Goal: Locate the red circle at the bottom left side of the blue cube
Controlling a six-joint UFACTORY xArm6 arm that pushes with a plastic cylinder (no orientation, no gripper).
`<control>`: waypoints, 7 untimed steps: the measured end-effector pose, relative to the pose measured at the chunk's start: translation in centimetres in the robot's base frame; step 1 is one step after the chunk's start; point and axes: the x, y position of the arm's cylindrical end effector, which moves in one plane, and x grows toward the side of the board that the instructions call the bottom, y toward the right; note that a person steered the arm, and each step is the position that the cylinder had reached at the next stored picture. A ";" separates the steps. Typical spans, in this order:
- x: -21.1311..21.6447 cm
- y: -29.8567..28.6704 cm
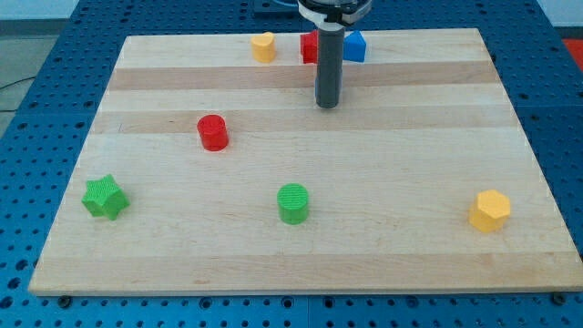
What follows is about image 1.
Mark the green star block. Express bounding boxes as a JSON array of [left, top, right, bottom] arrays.
[[82, 174, 130, 220]]

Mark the green cylinder block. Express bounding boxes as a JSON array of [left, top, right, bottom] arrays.
[[277, 183, 309, 225]]

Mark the yellow hexagon block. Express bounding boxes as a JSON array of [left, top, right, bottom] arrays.
[[468, 190, 511, 233]]

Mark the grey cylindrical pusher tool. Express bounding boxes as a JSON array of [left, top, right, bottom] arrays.
[[315, 27, 345, 108]]

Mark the black cable on floor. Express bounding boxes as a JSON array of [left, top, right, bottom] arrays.
[[0, 76, 36, 113]]

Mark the blue triangular block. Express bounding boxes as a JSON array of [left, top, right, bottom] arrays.
[[343, 30, 367, 63]]

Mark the wooden board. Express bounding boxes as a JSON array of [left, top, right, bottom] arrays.
[[29, 28, 582, 296]]

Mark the red cylinder block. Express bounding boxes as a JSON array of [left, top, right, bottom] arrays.
[[197, 114, 229, 151]]

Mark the yellow heart block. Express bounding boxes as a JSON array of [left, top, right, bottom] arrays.
[[251, 32, 277, 63]]

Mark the red block behind tool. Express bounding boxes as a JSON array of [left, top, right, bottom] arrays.
[[300, 30, 318, 64]]

